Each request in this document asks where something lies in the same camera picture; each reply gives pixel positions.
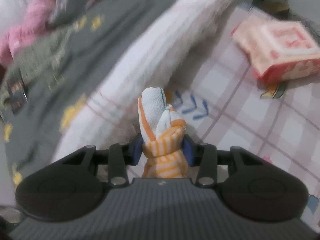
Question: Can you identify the pink grey duvet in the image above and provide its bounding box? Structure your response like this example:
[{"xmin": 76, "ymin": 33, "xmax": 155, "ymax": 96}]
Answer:
[{"xmin": 1, "ymin": 0, "xmax": 99, "ymax": 68}]

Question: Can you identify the white fleece blanket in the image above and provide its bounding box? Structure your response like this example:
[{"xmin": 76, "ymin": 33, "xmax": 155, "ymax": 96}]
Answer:
[{"xmin": 52, "ymin": 0, "xmax": 253, "ymax": 161}]

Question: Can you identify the red tissue pack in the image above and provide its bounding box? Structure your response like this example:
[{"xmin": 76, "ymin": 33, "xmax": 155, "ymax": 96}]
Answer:
[{"xmin": 232, "ymin": 16, "xmax": 319, "ymax": 85}]

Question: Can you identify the green floral cloth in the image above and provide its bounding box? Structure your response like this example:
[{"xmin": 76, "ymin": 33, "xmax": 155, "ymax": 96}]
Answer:
[{"xmin": 1, "ymin": 29, "xmax": 72, "ymax": 108}]

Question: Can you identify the orange striped towel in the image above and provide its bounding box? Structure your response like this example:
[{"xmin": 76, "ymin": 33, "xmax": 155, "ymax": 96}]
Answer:
[{"xmin": 137, "ymin": 87, "xmax": 188, "ymax": 179}]

